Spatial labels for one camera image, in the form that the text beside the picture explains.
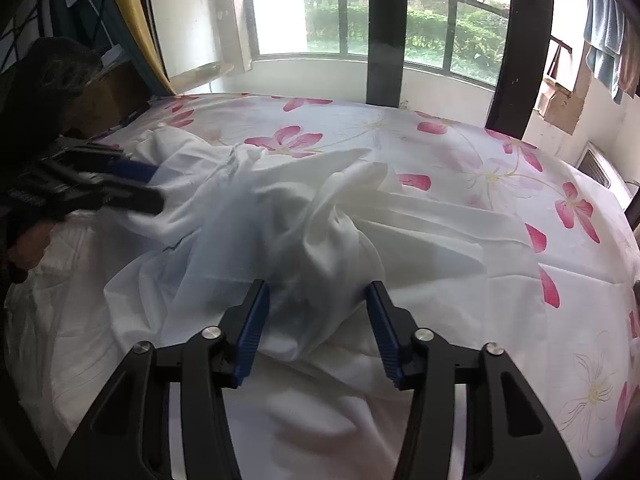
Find brown cardboard box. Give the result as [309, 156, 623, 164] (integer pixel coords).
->
[82, 62, 151, 136]

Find yellow curtain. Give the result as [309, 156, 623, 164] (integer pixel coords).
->
[102, 0, 178, 98]

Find hanging beige garment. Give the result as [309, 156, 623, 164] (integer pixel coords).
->
[610, 15, 640, 106]

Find black sliding door frame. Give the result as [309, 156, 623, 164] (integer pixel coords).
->
[366, 0, 408, 106]
[485, 0, 561, 141]

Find balcony cardboard box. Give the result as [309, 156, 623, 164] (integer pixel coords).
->
[537, 60, 593, 136]

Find dark blue curtain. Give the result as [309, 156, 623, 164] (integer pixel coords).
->
[47, 0, 131, 61]

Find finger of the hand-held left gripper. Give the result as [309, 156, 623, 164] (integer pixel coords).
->
[100, 185, 166, 217]
[105, 157, 161, 183]

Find person's left hand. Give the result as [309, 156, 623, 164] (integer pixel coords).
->
[7, 220, 57, 272]

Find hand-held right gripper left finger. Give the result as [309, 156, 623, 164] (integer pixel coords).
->
[57, 279, 271, 480]

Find dark balcony railing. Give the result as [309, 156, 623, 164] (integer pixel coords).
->
[243, 0, 511, 86]

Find white hooded jacket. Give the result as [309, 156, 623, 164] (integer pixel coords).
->
[102, 127, 493, 401]

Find white air conditioner unit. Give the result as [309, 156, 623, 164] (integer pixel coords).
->
[575, 141, 636, 211]

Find pink floral bed sheet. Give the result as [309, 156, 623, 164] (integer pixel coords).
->
[5, 92, 640, 480]

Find hanging light blue towel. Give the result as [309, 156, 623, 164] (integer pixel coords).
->
[582, 0, 626, 86]

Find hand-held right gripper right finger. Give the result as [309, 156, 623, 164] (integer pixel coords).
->
[365, 280, 583, 480]

